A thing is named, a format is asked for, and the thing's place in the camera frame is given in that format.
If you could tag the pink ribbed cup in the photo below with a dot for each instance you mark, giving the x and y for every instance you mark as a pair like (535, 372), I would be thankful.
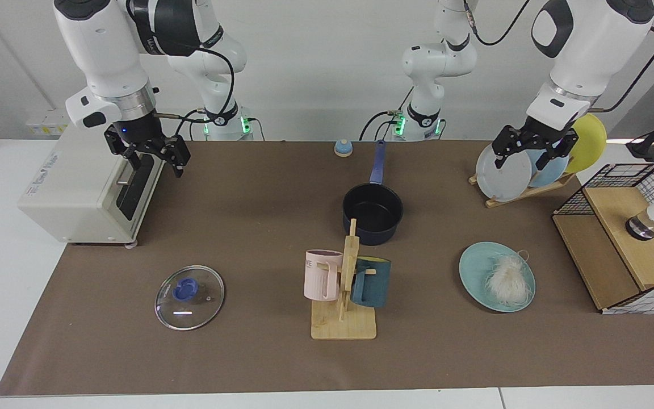
(320, 278)

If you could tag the pale toaster oven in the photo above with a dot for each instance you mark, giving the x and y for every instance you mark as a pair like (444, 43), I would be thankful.
(71, 187)

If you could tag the grey plate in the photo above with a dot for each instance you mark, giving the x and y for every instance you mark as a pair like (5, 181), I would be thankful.
(503, 179)

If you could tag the small blue round thing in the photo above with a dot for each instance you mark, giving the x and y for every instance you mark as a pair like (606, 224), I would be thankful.
(343, 149)

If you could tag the dark teal cup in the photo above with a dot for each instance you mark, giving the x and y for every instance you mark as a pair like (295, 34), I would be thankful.
(375, 287)

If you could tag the brown table cloth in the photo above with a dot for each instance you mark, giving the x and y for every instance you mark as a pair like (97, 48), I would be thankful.
(247, 352)

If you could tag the yellow plate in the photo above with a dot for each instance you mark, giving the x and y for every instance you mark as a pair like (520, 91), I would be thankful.
(591, 142)

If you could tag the wooden plate rack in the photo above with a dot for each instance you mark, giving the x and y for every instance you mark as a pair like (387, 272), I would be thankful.
(523, 195)

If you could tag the light blue plate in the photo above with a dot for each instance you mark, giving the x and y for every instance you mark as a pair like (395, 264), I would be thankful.
(548, 173)

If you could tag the white vermicelli bundle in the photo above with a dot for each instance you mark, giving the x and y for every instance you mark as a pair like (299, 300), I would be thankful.
(507, 281)

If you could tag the wooden cup stand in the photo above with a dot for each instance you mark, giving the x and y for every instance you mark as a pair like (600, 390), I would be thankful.
(344, 326)

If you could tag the white wall socket strip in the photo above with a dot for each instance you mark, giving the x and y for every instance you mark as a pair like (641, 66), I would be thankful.
(49, 122)

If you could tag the glass lid with blue knob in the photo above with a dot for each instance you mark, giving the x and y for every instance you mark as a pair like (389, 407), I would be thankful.
(191, 309)

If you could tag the teal round plate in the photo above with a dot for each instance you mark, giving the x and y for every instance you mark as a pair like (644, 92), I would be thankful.
(477, 272)

